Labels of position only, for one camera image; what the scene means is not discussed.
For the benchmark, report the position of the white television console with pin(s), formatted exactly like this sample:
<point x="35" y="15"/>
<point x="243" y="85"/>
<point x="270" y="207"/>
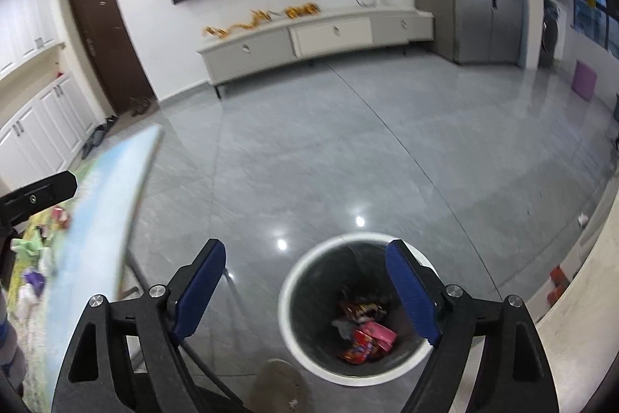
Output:
<point x="309" y="40"/>

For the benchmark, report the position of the dark red snack wrapper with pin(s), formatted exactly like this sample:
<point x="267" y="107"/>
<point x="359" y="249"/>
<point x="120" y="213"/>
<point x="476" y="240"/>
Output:
<point x="362" y="310"/>

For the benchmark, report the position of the beige round fan base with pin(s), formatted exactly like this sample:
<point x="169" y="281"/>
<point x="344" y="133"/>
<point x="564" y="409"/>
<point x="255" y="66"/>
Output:
<point x="280" y="386"/>

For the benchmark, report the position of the grey slipper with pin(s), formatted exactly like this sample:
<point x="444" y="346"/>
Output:
<point x="89" y="147"/>
<point x="100" y="132"/>

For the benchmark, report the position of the red box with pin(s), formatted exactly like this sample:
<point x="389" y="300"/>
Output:
<point x="558" y="285"/>

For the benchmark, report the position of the purple plastic stool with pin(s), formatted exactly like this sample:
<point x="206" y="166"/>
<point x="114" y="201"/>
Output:
<point x="584" y="80"/>

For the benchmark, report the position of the dark brown entrance door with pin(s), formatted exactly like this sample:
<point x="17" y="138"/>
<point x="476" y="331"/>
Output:
<point x="109" y="40"/>

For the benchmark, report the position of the white paper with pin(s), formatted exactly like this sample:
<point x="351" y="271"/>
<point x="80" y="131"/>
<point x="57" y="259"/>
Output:
<point x="342" y="328"/>

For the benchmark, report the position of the short golden dragon ornament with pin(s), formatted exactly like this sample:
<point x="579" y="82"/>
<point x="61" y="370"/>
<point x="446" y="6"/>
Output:
<point x="302" y="10"/>

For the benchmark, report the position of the green crumpled wrapper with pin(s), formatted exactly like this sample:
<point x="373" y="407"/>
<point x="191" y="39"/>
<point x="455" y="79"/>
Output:
<point x="28" y="247"/>

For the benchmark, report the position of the black shoe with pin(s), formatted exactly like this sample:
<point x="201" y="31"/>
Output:
<point x="109" y="121"/>

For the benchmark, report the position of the red pink wrapper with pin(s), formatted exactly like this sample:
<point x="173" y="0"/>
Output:
<point x="379" y="334"/>

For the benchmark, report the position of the white shoe cabinet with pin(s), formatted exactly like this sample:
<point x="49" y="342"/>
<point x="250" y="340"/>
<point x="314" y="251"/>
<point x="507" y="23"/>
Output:
<point x="38" y="118"/>

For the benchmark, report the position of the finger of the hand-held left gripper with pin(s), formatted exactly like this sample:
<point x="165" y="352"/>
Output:
<point x="34" y="199"/>

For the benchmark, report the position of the purple snack packet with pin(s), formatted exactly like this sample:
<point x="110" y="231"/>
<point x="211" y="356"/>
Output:
<point x="35" y="282"/>

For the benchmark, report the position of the brown shoe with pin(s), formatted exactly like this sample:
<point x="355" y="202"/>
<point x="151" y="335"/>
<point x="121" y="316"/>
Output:
<point x="144" y="104"/>
<point x="134" y="106"/>

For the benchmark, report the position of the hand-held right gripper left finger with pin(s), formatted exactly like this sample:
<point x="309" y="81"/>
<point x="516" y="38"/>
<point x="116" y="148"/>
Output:
<point x="200" y="292"/>

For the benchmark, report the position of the grey washing machine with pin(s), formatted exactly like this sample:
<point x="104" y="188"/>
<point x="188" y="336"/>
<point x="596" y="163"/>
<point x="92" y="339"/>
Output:
<point x="554" y="31"/>

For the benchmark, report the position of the long golden dragon ornament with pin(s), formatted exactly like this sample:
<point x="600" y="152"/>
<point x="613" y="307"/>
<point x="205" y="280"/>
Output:
<point x="237" y="26"/>

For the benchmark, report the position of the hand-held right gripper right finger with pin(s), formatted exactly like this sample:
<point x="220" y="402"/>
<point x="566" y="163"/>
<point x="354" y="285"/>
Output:
<point x="413" y="292"/>

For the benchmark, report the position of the white rimmed trash bin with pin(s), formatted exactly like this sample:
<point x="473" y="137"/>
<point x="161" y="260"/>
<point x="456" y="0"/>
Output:
<point x="309" y="263"/>

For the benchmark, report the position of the white paper scrap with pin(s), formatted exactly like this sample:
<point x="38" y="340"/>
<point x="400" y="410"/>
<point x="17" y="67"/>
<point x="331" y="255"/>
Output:
<point x="582" y="219"/>

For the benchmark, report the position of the small red wrapper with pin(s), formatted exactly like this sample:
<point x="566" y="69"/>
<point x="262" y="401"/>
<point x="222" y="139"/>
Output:
<point x="60" y="218"/>

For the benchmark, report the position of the red yellow snack wrapper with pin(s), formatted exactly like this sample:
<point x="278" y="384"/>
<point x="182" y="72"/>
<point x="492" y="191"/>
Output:
<point x="359" y="347"/>

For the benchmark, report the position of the white sofa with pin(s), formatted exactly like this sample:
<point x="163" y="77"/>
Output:
<point x="580" y="321"/>

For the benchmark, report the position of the landscape print table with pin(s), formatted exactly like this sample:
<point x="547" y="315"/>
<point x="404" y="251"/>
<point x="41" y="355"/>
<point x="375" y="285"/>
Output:
<point x="96" y="224"/>

